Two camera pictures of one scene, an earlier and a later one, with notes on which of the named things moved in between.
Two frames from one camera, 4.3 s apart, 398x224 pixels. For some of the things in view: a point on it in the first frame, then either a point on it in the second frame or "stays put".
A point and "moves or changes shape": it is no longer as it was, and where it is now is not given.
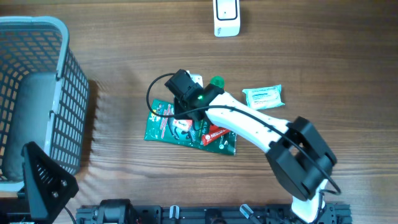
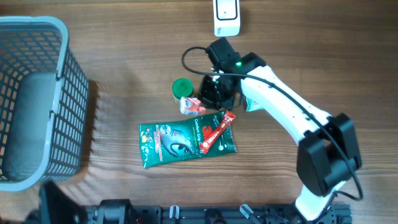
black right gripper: x=178 y=109 to x=205 y=96
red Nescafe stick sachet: x=213 y=133 moves or changes shape
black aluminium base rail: x=117 y=211 stays put
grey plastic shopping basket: x=44 y=96 stays put
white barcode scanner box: x=226 y=15 stays put
